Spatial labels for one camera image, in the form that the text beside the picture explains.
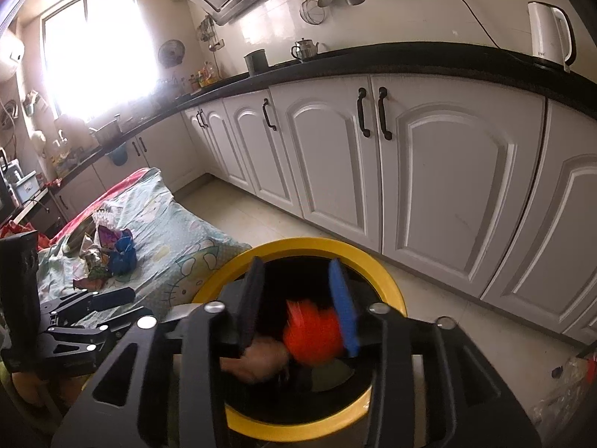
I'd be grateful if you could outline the red plastic bag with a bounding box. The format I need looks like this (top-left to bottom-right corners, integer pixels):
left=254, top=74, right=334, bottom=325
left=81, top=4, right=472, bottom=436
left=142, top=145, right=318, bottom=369
left=282, top=301, right=344, bottom=367

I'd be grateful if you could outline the green dark snack wrapper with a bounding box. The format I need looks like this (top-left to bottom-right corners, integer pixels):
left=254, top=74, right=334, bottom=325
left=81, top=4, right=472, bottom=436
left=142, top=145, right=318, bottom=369
left=82, top=247, right=112, bottom=280

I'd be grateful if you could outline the blue plastic bag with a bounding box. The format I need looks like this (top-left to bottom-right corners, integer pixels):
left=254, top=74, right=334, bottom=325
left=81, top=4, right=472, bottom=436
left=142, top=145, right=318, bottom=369
left=108, top=236, right=138, bottom=276

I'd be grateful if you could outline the dark peanut snack wrapper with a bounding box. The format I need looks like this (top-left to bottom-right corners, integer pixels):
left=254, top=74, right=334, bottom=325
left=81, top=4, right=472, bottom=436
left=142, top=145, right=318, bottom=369
left=73, top=277, right=107, bottom=291

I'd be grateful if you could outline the white printed plastic bag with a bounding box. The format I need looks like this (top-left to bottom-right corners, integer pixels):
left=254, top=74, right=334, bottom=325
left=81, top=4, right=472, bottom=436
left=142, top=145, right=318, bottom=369
left=219, top=338, right=290, bottom=383

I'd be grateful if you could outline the purple snack wrapper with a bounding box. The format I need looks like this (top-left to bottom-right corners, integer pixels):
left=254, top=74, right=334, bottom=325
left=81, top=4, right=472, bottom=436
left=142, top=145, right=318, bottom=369
left=97, top=224, right=132, bottom=251

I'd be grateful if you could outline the yellow rimmed black trash bin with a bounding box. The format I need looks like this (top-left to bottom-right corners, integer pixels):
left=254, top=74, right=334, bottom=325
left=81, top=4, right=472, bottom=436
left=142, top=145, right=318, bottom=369
left=192, top=238, right=407, bottom=442

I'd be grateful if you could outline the round metal plate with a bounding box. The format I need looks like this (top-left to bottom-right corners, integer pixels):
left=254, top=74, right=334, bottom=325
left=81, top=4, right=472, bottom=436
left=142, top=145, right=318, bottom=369
left=62, top=215, right=96, bottom=257

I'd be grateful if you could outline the red floral pillow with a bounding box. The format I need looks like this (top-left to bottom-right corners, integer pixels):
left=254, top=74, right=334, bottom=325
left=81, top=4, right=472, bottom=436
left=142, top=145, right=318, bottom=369
left=0, top=220, right=51, bottom=251

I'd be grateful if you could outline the light blue storage box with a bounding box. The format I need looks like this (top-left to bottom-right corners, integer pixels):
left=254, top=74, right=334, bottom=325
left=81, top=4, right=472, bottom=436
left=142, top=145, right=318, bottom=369
left=13, top=171, right=40, bottom=204

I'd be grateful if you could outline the blue hanging basin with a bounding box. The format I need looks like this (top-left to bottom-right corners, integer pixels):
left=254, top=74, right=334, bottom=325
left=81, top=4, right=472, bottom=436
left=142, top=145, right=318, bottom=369
left=107, top=143, right=128, bottom=167

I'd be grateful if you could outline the steel cooking pot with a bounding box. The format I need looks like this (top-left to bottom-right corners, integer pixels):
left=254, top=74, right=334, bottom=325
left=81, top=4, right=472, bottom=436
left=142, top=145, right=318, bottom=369
left=89, top=113, right=122, bottom=147

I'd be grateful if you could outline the black cylindrical container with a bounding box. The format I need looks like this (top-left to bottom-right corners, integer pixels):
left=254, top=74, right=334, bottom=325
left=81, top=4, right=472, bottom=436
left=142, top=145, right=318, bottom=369
left=244, top=49, right=269, bottom=77

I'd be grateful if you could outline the small steel teapot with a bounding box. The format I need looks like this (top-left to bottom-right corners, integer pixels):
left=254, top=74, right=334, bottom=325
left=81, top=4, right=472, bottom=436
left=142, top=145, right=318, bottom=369
left=290, top=38, right=319, bottom=62

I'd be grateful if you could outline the white water heater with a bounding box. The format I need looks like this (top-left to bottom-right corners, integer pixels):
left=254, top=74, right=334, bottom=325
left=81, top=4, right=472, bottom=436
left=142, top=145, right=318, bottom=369
left=0, top=30, right=24, bottom=83

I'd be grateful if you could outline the white electric kettle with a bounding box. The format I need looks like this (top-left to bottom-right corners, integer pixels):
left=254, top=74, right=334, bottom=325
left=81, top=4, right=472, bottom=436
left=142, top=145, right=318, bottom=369
left=527, top=1, right=577, bottom=72

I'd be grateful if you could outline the wall ventilation fan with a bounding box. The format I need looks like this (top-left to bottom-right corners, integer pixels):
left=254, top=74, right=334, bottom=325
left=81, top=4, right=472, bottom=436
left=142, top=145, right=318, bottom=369
left=158, top=40, right=186, bottom=69

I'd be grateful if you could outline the hanging wire strainer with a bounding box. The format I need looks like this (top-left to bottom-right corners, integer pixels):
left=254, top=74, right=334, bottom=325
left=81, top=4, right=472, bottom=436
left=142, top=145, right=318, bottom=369
left=300, top=0, right=326, bottom=25

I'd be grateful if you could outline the black kettle power cable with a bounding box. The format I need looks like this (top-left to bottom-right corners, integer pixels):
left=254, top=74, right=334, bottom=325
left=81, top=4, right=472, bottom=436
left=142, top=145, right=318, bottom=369
left=435, top=0, right=503, bottom=50

